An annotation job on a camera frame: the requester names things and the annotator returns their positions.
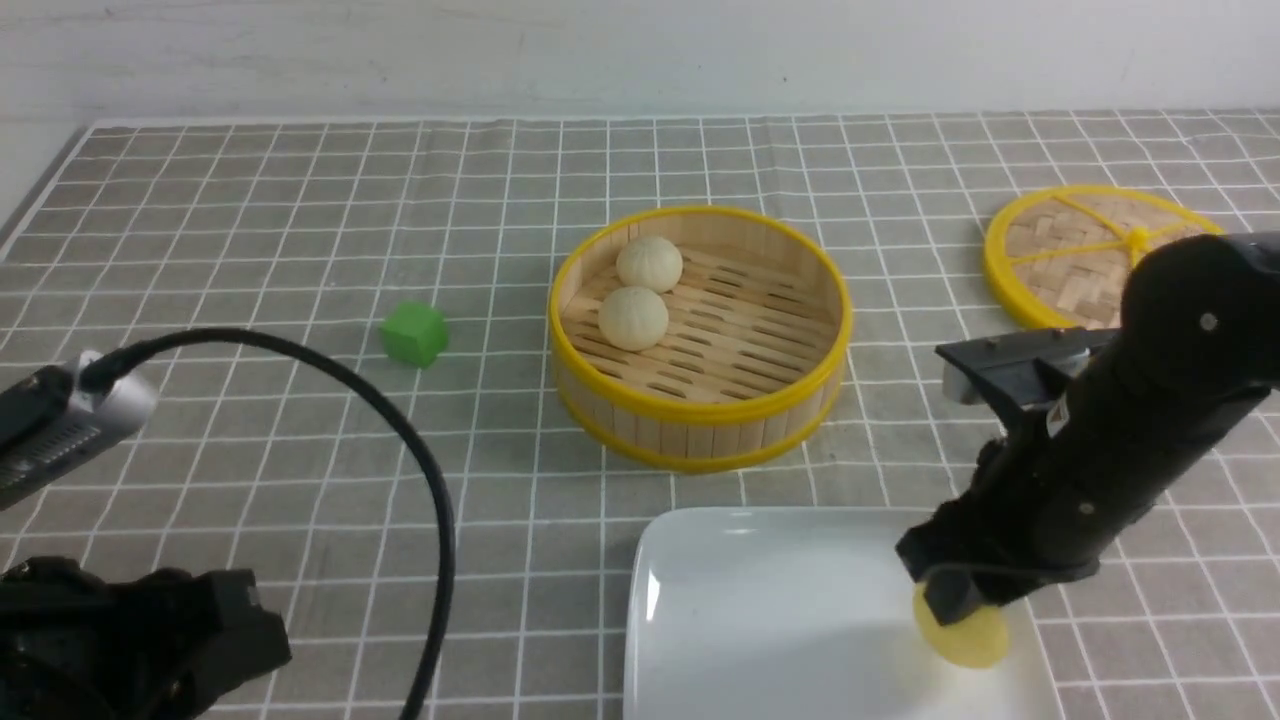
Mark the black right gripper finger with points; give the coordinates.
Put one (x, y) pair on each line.
(951, 596)

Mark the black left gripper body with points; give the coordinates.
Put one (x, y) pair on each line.
(166, 646)

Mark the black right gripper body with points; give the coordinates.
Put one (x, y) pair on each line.
(1071, 474)

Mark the yellow steamed bun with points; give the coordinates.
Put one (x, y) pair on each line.
(979, 642)

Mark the white steamed bun front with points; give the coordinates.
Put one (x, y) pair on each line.
(633, 319)

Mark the white steamed bun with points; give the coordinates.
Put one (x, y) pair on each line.
(651, 262)
(633, 319)

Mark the white steamed bun back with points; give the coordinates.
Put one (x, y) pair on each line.
(651, 262)

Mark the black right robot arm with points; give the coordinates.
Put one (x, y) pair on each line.
(1221, 287)

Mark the white square plate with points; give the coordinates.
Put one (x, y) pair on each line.
(794, 613)

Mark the bamboo steamer lid yellow rim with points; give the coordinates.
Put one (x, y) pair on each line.
(1059, 258)

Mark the bamboo steamer basket yellow rim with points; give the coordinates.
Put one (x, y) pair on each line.
(753, 359)

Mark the green cube block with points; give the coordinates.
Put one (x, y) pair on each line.
(415, 334)

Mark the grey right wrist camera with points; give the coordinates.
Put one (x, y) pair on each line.
(1026, 366)

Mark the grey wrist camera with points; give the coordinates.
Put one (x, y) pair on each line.
(51, 424)
(1026, 366)

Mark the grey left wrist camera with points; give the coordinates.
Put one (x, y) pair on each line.
(51, 424)

